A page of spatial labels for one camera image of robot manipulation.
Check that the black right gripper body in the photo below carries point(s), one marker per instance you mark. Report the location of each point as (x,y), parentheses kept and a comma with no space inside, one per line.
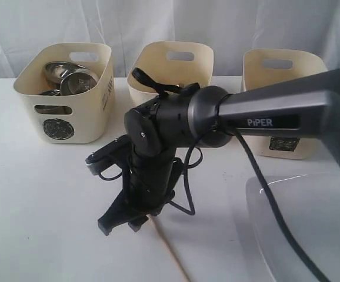
(154,168)

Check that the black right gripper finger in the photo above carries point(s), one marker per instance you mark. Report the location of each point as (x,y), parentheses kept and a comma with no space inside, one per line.
(119,212)
(136,223)

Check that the small matte steel cup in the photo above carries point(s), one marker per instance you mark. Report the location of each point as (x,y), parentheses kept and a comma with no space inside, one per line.
(80,81)

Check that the large shiny steel bowl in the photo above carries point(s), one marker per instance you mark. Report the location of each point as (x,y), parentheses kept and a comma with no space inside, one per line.
(55,72)

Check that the white square ceramic plate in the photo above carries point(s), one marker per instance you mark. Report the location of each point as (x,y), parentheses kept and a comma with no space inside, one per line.
(310,205)

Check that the cream bin circle mark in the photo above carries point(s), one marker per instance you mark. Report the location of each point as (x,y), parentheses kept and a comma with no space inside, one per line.
(76,119)

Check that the cream bin triangle mark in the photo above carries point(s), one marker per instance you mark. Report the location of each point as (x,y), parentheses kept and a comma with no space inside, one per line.
(177,63)

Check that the cream bin square mark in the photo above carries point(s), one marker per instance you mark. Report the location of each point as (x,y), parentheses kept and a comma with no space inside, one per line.
(263,67)

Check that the white curtain backdrop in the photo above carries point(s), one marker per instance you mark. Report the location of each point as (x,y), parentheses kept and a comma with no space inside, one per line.
(230,28)

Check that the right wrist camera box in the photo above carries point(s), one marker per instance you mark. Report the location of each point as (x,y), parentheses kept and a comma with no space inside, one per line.
(114,153)

